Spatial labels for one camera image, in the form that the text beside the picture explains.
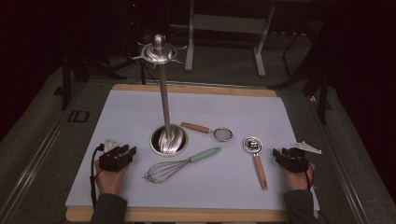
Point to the white paper sheet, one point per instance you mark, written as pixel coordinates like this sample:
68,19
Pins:
202,189

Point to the person's left hand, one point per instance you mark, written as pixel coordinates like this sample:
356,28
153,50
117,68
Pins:
110,182

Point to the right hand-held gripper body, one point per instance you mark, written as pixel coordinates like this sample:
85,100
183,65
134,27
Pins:
295,160

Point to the person's right hand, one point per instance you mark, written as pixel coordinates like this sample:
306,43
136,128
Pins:
295,180

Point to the grey metal frame stand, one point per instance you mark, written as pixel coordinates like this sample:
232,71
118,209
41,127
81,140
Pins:
230,23

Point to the black metal stand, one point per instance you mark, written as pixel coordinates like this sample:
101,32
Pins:
66,81
323,93

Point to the steel utensil stand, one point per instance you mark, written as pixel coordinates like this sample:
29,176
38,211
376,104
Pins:
165,102

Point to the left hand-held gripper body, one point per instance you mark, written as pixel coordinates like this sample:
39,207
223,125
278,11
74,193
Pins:
113,161

